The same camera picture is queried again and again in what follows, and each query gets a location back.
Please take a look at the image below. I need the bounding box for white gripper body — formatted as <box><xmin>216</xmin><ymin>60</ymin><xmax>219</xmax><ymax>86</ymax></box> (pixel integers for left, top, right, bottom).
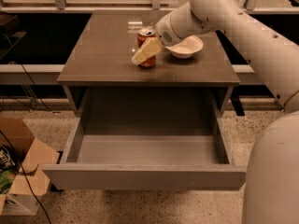
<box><xmin>155</xmin><ymin>12</ymin><xmax>184</xmax><ymax>47</ymax></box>

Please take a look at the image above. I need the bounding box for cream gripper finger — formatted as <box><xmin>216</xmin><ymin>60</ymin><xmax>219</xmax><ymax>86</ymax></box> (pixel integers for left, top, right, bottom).
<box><xmin>132</xmin><ymin>37</ymin><xmax>164</xmax><ymax>65</ymax></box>

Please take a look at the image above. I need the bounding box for red coke can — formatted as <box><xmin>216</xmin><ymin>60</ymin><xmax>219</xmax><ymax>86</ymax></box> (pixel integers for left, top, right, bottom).
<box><xmin>137</xmin><ymin>27</ymin><xmax>155</xmax><ymax>68</ymax></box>

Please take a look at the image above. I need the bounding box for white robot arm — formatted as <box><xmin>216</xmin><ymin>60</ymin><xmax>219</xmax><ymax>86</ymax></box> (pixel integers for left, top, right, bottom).
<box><xmin>132</xmin><ymin>0</ymin><xmax>299</xmax><ymax>224</ymax></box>

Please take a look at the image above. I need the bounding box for grey cabinet with top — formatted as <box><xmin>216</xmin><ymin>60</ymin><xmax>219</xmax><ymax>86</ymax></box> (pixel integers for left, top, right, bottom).
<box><xmin>58</xmin><ymin>10</ymin><xmax>239</xmax><ymax>112</ymax></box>

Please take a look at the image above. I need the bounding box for open grey top drawer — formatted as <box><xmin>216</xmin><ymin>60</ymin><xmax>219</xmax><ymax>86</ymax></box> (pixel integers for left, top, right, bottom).
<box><xmin>43</xmin><ymin>87</ymin><xmax>246</xmax><ymax>190</ymax></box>

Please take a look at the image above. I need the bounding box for white paper bowl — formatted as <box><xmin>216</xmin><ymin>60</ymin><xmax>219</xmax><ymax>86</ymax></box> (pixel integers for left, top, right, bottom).
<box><xmin>166</xmin><ymin>35</ymin><xmax>204</xmax><ymax>59</ymax></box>

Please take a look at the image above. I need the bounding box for brown cardboard box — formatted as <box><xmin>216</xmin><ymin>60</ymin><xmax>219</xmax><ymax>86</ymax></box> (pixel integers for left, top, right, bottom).
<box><xmin>0</xmin><ymin>119</ymin><xmax>59</xmax><ymax>216</ymax></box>

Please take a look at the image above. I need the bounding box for black snack bag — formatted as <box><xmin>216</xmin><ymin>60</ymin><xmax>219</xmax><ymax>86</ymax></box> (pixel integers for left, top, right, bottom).
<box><xmin>0</xmin><ymin>146</ymin><xmax>16</xmax><ymax>173</ymax></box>

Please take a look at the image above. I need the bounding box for green snack bag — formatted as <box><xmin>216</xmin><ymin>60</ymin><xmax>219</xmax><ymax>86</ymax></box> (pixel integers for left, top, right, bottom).
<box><xmin>0</xmin><ymin>170</ymin><xmax>17</xmax><ymax>194</ymax></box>

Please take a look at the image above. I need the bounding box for black cable on left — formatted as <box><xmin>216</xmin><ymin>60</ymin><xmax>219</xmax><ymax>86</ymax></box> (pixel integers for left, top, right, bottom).
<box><xmin>0</xmin><ymin>31</ymin><xmax>60</xmax><ymax>224</ymax></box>

